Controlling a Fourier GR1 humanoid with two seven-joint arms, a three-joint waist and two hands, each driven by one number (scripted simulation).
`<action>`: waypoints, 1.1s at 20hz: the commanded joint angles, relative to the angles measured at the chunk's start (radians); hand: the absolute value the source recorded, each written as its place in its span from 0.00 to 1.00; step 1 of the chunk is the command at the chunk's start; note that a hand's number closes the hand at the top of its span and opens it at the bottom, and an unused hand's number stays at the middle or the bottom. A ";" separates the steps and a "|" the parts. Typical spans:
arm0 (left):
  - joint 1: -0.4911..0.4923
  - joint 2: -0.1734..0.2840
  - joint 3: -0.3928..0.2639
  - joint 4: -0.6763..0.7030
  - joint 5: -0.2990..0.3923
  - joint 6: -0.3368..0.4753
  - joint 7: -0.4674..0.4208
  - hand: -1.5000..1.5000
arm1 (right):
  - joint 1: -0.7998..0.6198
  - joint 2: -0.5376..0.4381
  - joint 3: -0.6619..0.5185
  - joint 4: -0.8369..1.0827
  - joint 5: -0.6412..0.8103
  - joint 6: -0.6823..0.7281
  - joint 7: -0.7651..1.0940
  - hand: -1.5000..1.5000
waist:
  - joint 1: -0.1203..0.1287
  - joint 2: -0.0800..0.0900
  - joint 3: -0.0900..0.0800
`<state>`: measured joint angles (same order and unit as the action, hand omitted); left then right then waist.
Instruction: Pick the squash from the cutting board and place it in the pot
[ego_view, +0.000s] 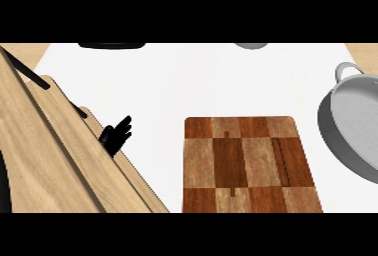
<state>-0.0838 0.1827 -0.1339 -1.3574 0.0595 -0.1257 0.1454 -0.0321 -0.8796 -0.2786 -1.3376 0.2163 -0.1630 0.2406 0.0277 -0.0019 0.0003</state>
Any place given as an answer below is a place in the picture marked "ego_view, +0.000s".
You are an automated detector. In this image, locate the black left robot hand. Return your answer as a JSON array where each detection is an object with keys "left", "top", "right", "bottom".
[{"left": 97, "top": 114, "right": 134, "bottom": 159}]

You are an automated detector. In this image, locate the checkered wooden cutting board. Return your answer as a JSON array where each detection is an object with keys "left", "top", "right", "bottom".
[{"left": 181, "top": 115, "right": 324, "bottom": 214}]

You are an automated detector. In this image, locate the grey metal pot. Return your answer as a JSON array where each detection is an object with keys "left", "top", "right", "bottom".
[{"left": 316, "top": 61, "right": 378, "bottom": 185}]

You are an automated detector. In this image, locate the medium pale wood cabinet door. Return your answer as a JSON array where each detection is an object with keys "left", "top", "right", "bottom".
[{"left": 23, "top": 74, "right": 153, "bottom": 214}]

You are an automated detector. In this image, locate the narrow pale wood cabinet door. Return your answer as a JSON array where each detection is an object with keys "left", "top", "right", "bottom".
[{"left": 78, "top": 106, "right": 171, "bottom": 214}]

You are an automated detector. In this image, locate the large pale wood cabinet door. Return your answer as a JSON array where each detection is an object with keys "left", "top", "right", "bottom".
[{"left": 0, "top": 46, "right": 106, "bottom": 214}]

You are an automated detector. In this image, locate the black curved object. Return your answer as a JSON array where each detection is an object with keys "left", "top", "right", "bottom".
[{"left": 0, "top": 149, "right": 13, "bottom": 214}]

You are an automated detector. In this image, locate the black round object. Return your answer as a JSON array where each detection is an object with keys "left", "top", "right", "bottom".
[{"left": 76, "top": 43, "right": 147, "bottom": 51}]

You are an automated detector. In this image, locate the grey round object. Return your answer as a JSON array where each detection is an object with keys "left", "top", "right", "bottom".
[{"left": 233, "top": 43, "right": 270, "bottom": 51}]

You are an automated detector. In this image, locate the short black door handle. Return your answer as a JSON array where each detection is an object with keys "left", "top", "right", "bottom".
[{"left": 69, "top": 101, "right": 90, "bottom": 120}]

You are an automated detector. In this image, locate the long black door handle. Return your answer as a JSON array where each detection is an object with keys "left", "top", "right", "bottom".
[{"left": 1, "top": 48, "right": 51, "bottom": 91}]

